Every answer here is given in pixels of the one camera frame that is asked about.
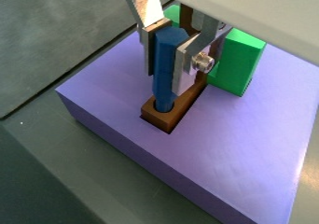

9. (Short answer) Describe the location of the green block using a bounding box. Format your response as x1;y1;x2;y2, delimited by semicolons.
207;28;267;97
164;5;179;27

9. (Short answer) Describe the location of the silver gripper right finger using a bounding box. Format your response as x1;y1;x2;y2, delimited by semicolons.
172;10;232;96

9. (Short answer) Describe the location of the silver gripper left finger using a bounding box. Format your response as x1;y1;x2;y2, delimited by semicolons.
126;0;172;76

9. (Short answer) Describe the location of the brown L-shaped socket piece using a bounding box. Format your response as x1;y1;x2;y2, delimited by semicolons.
140;3;226;134

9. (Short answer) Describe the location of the purple base block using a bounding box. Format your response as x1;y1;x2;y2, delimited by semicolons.
56;35;319;224

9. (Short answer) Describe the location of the left green block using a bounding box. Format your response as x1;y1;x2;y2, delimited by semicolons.
164;5;179;27

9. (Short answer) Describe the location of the right green block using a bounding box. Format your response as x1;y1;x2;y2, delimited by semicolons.
207;28;267;97

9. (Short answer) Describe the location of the blue peg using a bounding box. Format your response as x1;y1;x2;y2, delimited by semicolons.
152;26;188;113

